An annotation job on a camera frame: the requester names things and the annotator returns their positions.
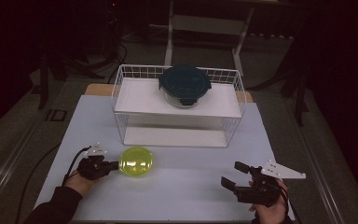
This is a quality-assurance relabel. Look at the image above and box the black stand leg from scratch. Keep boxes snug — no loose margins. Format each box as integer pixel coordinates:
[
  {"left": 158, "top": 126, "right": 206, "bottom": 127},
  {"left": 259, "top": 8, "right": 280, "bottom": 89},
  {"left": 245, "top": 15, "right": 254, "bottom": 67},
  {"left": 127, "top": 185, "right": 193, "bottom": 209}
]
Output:
[
  {"left": 36, "top": 50, "right": 63, "bottom": 110},
  {"left": 279, "top": 60, "right": 310, "bottom": 127}
]

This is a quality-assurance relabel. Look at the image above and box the pale blue table cover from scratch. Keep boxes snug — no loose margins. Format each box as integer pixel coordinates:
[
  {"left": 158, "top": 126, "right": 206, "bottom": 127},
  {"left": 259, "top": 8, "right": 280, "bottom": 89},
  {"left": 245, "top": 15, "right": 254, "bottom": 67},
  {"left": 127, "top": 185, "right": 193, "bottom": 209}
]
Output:
[{"left": 34, "top": 94, "right": 296, "bottom": 224}]

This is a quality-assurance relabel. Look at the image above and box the wooden table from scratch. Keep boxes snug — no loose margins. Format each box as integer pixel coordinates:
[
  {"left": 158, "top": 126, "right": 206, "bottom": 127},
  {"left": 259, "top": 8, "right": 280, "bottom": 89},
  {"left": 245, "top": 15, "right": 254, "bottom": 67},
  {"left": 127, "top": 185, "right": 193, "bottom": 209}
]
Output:
[{"left": 84, "top": 82, "right": 255, "bottom": 104}]

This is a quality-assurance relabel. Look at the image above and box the white wire shelf rack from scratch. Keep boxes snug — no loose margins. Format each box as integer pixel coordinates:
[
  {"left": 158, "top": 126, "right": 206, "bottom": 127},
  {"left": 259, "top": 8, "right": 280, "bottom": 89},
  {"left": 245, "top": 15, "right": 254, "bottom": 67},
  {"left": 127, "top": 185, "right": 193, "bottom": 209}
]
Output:
[{"left": 110, "top": 63, "right": 248, "bottom": 148}]

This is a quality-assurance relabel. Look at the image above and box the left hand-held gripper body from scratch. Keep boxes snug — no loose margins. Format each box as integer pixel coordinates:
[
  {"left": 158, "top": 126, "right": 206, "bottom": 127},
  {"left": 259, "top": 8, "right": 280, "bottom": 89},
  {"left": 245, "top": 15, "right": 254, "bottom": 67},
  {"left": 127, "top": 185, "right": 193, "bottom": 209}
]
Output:
[{"left": 76, "top": 142, "right": 109, "bottom": 182}]

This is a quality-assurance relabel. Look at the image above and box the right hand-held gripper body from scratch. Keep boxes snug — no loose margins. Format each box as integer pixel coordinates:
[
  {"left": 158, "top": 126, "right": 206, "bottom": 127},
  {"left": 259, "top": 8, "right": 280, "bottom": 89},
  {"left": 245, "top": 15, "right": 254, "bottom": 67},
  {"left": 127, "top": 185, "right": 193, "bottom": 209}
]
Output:
[{"left": 234, "top": 159, "right": 308, "bottom": 208}]

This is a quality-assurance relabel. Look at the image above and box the right hand-held gripper cable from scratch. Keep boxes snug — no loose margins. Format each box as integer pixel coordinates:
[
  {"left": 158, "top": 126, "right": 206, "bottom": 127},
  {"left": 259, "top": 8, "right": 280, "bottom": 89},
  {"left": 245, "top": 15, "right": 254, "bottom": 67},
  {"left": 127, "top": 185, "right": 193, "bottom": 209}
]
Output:
[{"left": 279, "top": 186, "right": 303, "bottom": 224}]

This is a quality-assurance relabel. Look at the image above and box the black cable bundle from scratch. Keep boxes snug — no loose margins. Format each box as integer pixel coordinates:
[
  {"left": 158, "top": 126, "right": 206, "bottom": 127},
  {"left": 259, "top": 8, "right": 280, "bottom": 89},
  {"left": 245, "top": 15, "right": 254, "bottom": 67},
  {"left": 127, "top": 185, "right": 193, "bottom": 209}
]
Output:
[{"left": 82, "top": 38, "right": 129, "bottom": 85}]

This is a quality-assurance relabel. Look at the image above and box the hand-held gripper cable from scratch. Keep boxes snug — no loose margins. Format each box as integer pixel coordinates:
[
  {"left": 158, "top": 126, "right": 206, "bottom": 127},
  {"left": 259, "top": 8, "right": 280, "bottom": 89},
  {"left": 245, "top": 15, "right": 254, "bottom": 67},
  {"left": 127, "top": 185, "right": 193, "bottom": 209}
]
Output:
[
  {"left": 279, "top": 186, "right": 303, "bottom": 224},
  {"left": 62, "top": 145, "right": 93, "bottom": 187}
]

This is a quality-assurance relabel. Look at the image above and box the yellow-green translucent bowl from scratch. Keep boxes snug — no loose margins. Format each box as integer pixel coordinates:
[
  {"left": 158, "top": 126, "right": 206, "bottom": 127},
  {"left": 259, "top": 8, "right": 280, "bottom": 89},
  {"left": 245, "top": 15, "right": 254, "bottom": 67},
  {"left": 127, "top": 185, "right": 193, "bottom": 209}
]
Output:
[{"left": 117, "top": 146, "right": 154, "bottom": 178}]

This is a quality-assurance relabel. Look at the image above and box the round container with dark lid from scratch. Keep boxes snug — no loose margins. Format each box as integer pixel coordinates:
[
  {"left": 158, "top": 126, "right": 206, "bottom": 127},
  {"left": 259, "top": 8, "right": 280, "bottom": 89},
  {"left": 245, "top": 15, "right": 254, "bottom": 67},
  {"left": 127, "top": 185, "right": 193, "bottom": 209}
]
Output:
[{"left": 158, "top": 63, "right": 213, "bottom": 109}]

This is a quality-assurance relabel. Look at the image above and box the person's right hand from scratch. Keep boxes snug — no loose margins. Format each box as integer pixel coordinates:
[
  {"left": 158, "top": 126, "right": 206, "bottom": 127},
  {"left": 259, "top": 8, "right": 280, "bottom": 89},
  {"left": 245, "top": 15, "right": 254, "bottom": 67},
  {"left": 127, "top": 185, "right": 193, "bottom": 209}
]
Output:
[{"left": 248, "top": 179, "right": 291, "bottom": 224}]

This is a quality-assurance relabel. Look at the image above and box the white metal stand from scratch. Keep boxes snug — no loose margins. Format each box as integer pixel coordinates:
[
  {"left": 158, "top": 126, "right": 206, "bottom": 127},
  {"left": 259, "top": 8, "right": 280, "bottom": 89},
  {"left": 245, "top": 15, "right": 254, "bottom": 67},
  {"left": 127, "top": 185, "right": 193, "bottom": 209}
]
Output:
[{"left": 163, "top": 0, "right": 256, "bottom": 77}]

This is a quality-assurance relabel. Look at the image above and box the black floor cable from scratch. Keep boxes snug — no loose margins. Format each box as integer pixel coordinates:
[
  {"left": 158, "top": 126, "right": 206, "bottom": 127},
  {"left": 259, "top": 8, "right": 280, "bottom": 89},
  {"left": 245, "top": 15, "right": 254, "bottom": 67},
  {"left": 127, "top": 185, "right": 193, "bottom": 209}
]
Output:
[{"left": 14, "top": 142, "right": 62, "bottom": 224}]

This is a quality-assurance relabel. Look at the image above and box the left hand-held gripper cable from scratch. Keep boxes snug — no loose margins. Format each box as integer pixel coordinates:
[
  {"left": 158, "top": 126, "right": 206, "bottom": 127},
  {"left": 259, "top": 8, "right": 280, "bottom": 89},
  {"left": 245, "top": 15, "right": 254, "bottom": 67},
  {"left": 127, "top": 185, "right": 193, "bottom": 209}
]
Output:
[{"left": 62, "top": 145, "right": 93, "bottom": 187}]

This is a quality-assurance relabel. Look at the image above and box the person's left hand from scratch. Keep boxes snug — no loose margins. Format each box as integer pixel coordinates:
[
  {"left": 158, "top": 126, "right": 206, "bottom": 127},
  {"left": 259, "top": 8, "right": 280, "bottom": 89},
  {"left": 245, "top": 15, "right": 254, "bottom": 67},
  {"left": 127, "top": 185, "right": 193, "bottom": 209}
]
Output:
[{"left": 62, "top": 169, "right": 106, "bottom": 198}]

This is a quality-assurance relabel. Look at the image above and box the black floor socket plate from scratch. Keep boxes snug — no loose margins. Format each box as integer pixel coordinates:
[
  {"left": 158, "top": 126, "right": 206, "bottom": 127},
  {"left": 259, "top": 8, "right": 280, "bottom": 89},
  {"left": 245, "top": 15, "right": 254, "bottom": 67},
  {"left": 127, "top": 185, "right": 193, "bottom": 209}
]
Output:
[{"left": 44, "top": 108, "right": 68, "bottom": 122}]

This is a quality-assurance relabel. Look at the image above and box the metal floor rail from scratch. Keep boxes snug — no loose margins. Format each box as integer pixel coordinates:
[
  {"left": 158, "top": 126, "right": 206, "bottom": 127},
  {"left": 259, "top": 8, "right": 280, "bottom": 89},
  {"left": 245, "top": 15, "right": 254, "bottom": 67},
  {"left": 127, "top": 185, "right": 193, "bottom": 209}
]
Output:
[
  {"left": 0, "top": 119, "right": 46, "bottom": 216},
  {"left": 285, "top": 94, "right": 347, "bottom": 224}
]

